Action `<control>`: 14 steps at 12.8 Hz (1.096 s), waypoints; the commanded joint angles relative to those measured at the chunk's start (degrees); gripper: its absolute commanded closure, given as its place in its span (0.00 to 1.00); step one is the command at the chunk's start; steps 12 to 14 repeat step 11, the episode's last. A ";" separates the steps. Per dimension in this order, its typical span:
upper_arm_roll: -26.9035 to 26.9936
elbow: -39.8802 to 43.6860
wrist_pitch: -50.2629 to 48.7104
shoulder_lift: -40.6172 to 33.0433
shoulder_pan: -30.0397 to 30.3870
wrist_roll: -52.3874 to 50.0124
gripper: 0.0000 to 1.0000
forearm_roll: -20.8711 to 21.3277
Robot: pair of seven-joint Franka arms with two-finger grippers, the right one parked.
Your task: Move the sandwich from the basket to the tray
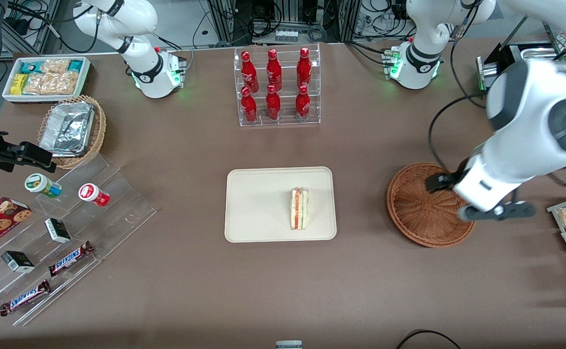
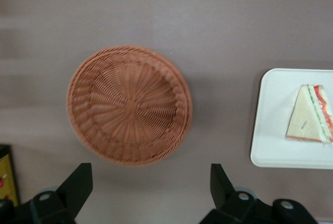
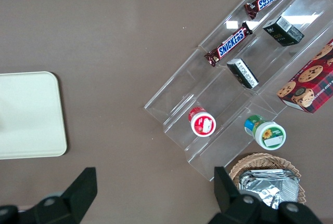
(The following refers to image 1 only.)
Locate triangular sandwich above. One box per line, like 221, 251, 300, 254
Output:
290, 188, 310, 230

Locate brown round wicker basket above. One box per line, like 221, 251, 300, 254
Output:
386, 161, 477, 249

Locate light wicker basket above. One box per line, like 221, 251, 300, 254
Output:
37, 95, 107, 170

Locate cream rectangular plastic tray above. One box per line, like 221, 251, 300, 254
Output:
224, 166, 338, 243

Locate green sunflower-label jar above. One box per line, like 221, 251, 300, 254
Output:
25, 173, 63, 199

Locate silver foil packets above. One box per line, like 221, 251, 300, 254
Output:
39, 101, 95, 158

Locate white plastic snack bin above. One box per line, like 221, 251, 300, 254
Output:
2, 56, 92, 105

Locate red-lidded small jar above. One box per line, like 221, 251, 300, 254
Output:
79, 183, 110, 207

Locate clear bag of crackers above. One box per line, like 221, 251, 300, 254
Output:
41, 58, 70, 74
23, 72, 81, 95

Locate small dark green box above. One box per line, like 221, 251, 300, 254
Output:
1, 251, 35, 273
45, 218, 72, 244

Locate clear acrylic stepped display stand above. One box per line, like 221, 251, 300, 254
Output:
0, 153, 157, 326

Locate Snickers chocolate bar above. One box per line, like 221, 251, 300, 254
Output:
0, 280, 51, 317
48, 241, 94, 277

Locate red cola bottle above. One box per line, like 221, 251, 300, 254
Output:
241, 86, 258, 123
266, 48, 283, 92
297, 47, 313, 90
266, 84, 282, 121
295, 84, 311, 120
240, 50, 259, 93

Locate clear acrylic bottle rack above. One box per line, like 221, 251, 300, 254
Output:
234, 43, 322, 128

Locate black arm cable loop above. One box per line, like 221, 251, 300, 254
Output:
427, 92, 487, 175

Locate black metal shelf frame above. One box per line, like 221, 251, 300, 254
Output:
476, 41, 566, 93

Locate black cable on table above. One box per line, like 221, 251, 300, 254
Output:
396, 330, 463, 349

